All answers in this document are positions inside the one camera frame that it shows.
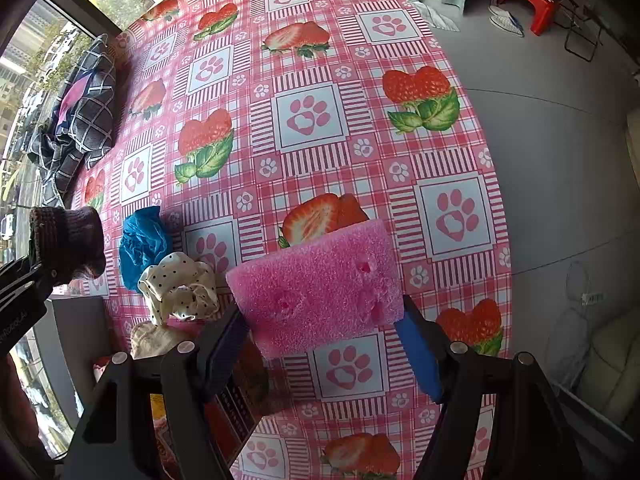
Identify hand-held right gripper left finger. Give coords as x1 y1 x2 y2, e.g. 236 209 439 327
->
65 304 251 480

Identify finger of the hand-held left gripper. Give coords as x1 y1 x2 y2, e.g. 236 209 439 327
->
0 255 57 311

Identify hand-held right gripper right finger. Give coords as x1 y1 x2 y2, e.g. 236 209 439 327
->
395 295 583 480

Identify dark knitted sock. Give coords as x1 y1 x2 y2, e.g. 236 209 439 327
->
28 205 107 287

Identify beige sock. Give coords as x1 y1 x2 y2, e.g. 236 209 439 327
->
130 320 184 359

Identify white polka dot scrunchie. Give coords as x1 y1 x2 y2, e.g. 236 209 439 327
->
137 252 221 324

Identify pink sponge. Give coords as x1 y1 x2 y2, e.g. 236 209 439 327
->
225 218 405 361

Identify blue mesh cloth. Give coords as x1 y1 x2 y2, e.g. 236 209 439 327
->
118 205 174 294

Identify white floor fan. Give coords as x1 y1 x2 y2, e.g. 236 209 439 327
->
544 260 622 393

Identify grey plaid cloth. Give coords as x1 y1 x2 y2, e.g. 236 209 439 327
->
27 33 119 197

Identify pink purple cloth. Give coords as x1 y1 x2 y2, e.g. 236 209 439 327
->
59 79 90 122

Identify cream sofa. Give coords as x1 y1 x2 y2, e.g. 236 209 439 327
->
575 305 640 428

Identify pink strawberry tablecloth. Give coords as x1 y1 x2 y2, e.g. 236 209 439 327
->
70 0 514 480

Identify striped floor cloth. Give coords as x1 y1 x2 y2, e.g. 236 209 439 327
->
413 0 459 32

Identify white slipper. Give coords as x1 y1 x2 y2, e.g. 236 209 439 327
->
487 4 526 39

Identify black folding chair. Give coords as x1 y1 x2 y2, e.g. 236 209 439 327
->
564 0 607 62

